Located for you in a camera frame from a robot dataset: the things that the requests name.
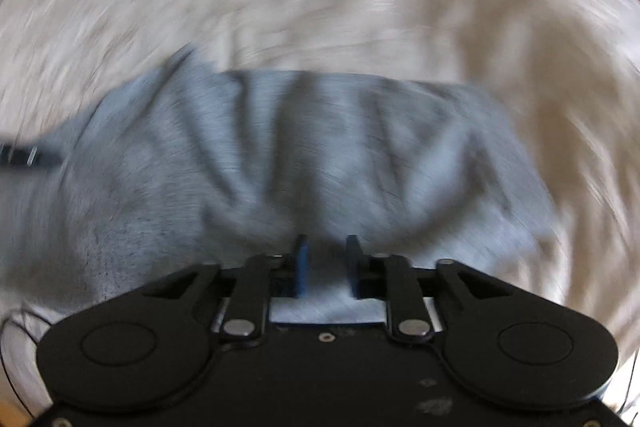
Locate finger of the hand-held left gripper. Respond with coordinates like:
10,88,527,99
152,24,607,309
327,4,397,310
0,142,63,168

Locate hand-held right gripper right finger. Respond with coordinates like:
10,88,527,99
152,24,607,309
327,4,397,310
346,234,516,343

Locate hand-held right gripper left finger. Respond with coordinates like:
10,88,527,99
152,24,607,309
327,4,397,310
142,234,310,341

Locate thin black cable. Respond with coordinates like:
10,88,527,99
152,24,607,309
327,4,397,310
0,311,53,414

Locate grey pants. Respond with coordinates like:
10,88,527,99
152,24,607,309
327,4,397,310
0,47,563,324

